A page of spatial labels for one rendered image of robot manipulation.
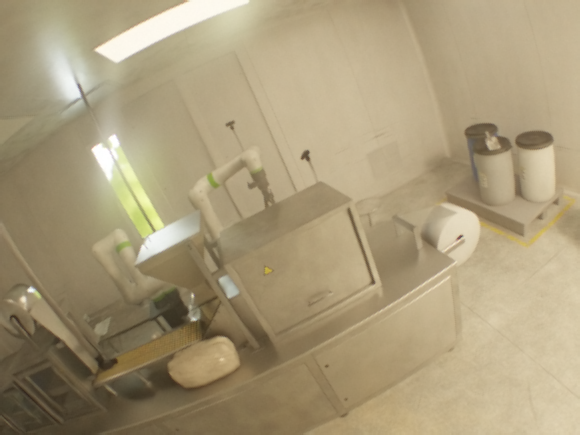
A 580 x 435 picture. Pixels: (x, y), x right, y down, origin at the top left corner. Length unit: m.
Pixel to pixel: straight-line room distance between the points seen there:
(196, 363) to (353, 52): 3.86
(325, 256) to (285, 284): 0.24
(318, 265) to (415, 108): 3.57
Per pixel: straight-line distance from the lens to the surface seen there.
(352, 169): 4.31
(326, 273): 1.60
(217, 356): 1.64
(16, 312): 2.06
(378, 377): 2.00
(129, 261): 2.15
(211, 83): 3.87
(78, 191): 4.23
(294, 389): 1.78
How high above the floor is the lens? 1.94
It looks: 23 degrees down
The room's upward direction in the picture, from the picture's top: 25 degrees counter-clockwise
